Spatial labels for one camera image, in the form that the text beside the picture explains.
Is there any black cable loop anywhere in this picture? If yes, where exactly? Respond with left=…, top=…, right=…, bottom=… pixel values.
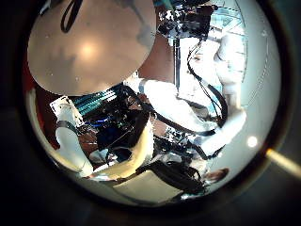
left=59, top=0, right=84, bottom=34

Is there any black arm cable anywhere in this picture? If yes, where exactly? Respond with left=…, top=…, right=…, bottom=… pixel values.
left=186, top=39, right=230, bottom=126

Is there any person with brown hair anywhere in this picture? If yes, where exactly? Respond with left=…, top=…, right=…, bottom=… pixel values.
left=203, top=168, right=230, bottom=185

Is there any teal ribbed panel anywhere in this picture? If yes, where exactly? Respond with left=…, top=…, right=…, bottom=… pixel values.
left=73, top=84, right=125, bottom=116

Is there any black electronics box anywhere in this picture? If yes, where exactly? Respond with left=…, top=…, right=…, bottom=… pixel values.
left=90, top=103, right=150, bottom=152

